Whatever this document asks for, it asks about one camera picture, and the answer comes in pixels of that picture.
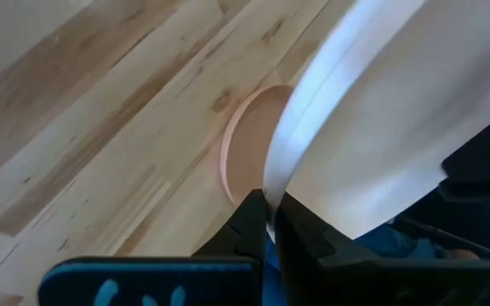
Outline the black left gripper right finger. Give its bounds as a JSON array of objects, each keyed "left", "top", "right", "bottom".
[{"left": 273, "top": 191, "right": 490, "bottom": 306}]

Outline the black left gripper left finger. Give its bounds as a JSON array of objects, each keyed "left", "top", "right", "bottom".
[{"left": 37, "top": 189, "right": 269, "bottom": 306}]

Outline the pale beige plate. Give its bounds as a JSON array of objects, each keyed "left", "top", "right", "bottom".
[{"left": 263, "top": 0, "right": 490, "bottom": 241}]

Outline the orange plate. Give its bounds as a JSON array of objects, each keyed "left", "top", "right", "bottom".
[{"left": 219, "top": 83, "right": 295, "bottom": 206}]

